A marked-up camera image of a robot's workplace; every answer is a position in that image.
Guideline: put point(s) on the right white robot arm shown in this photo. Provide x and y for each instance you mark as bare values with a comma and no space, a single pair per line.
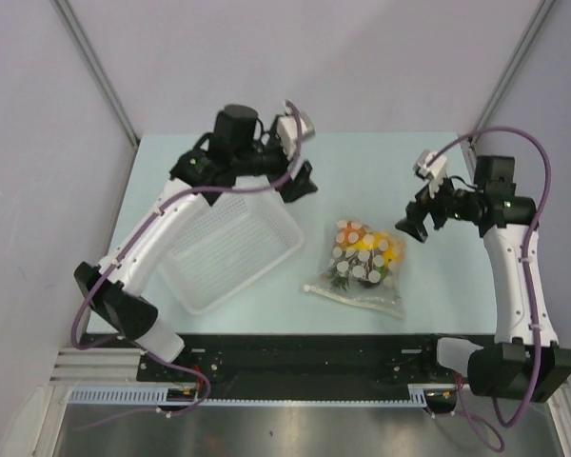
525,358

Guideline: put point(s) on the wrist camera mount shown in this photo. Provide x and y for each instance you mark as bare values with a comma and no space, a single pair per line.
293,130
432,168

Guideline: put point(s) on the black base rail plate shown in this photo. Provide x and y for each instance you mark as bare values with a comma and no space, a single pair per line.
327,366

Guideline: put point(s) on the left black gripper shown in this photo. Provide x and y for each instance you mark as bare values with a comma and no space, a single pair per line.
291,188

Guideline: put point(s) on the white cable duct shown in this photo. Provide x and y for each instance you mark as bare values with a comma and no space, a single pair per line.
410,396

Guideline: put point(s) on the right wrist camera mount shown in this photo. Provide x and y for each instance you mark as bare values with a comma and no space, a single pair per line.
432,168

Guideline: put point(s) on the yellow toy banana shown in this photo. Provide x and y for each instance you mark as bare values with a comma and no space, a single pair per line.
389,249

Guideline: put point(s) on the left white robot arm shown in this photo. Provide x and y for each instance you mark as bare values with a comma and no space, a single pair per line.
239,156

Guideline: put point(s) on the clear zip top bag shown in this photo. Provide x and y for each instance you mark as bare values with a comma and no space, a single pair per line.
385,300

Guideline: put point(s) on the aluminium frame post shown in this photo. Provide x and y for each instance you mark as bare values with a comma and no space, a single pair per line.
517,59
80,40

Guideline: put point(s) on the left aluminium frame post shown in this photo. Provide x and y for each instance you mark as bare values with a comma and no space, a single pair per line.
80,40

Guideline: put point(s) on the white plastic basket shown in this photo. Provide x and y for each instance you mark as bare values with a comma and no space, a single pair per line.
241,238

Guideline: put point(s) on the right aluminium frame post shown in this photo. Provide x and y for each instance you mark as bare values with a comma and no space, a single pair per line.
517,59

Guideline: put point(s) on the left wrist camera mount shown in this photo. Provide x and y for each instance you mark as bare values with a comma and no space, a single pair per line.
293,130

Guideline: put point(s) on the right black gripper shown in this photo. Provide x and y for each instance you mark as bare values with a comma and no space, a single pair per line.
425,201

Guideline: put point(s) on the orange papaya slice toy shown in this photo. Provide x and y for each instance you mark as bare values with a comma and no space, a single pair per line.
349,235

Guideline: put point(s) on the toy pineapple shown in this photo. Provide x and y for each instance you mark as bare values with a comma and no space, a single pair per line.
344,268

